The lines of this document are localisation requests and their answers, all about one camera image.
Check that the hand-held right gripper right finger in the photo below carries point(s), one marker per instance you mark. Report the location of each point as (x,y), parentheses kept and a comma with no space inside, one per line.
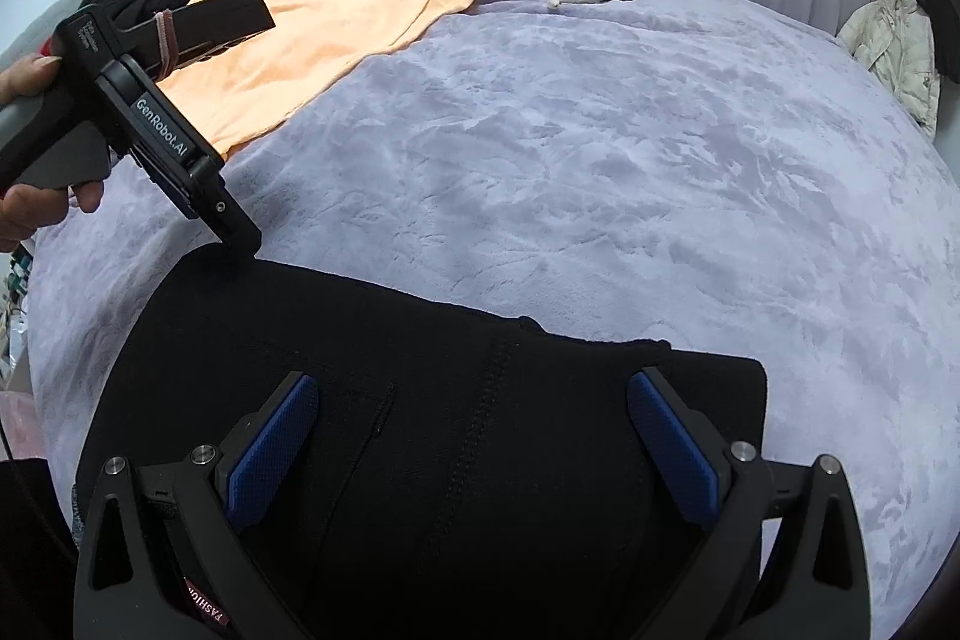
(675,452)

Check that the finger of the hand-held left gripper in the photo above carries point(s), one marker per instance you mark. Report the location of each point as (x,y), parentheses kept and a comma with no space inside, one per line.
(225,21)
(225,209)

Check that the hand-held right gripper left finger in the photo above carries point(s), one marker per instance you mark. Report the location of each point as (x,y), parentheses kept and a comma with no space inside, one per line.
(274,452)

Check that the black pants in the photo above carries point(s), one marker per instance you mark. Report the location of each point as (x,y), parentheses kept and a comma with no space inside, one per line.
(450,460)

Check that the person's left hand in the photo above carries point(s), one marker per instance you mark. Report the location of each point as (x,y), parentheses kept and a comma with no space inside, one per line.
(37,212)

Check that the light orange shirt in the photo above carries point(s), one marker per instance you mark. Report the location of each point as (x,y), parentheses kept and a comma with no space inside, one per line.
(315,33)

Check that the purple fleece blanket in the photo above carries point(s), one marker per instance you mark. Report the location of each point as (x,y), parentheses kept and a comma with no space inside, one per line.
(600,160)

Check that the white puffer jacket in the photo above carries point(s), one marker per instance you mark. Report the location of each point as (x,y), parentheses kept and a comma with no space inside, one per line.
(896,55)

